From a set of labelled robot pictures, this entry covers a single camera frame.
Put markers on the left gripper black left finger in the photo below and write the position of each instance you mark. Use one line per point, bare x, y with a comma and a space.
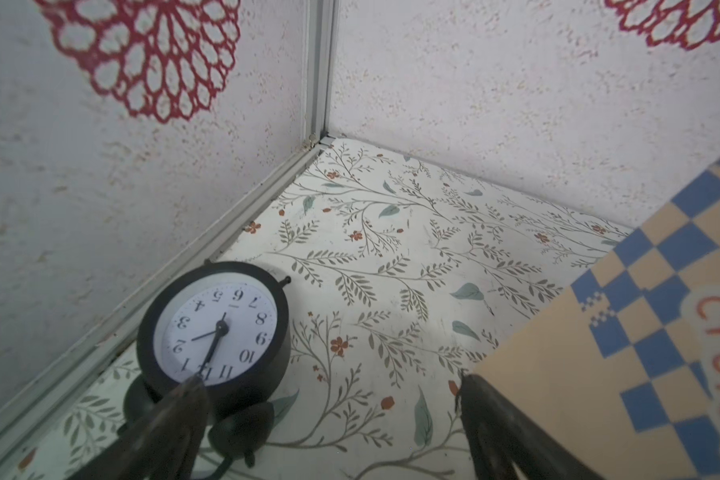
161, 438

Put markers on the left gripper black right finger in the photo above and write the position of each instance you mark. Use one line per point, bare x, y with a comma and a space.
505, 443

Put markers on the checkered paper bag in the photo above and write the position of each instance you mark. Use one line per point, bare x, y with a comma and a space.
623, 367

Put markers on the black alarm clock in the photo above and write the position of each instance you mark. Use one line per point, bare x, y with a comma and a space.
228, 324

